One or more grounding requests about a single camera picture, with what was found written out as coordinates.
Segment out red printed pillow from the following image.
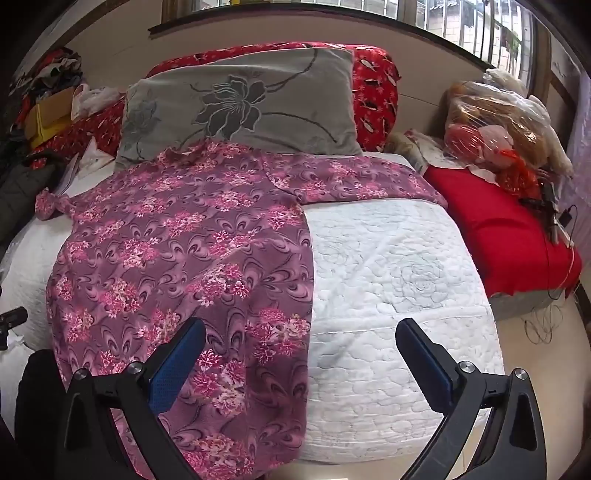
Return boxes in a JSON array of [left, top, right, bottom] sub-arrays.
[[145, 42, 400, 153]]

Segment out white quilted mattress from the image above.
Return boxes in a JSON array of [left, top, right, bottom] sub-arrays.
[[0, 150, 506, 464]]

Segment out white plastic bag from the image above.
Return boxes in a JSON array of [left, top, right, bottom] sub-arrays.
[[70, 83, 122, 121]]

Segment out dark padded jacket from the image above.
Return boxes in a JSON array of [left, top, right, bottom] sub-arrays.
[[0, 154, 58, 217]]

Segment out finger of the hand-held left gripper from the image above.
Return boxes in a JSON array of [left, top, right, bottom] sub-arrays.
[[0, 307, 28, 352]]

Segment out yellow cardboard box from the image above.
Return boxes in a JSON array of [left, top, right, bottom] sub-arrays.
[[23, 87, 77, 149]]

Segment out lavender curtain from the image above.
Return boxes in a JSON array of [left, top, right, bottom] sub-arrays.
[[566, 106, 591, 197]]

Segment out red printed blanket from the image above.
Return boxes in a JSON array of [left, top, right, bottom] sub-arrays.
[[30, 97, 126, 160]]

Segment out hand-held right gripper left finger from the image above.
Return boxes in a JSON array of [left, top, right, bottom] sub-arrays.
[[54, 318, 207, 480]]

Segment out white papers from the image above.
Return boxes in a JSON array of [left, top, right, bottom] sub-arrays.
[[53, 136, 116, 195]]

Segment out window with metal grille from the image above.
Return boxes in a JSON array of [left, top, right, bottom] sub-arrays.
[[161, 0, 546, 75]]

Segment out black charger with cables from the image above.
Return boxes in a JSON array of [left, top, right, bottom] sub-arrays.
[[522, 182, 583, 344]]

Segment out pile of mixed clothes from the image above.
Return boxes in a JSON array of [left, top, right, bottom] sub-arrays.
[[11, 46, 84, 104]]

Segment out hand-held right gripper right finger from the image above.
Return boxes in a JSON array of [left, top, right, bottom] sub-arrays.
[[395, 318, 548, 480]]

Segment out plain red cloth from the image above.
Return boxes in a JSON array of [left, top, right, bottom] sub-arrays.
[[422, 165, 583, 298]]

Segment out clear bag of stuffed toys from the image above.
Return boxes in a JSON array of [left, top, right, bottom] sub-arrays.
[[444, 68, 575, 195]]

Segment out purple floral garment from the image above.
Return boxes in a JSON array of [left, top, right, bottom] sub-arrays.
[[36, 141, 448, 480]]

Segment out beige floral cloth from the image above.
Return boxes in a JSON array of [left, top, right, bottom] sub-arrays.
[[388, 129, 445, 175]]

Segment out grey floral pillow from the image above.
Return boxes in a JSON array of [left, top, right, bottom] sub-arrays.
[[115, 46, 363, 172]]

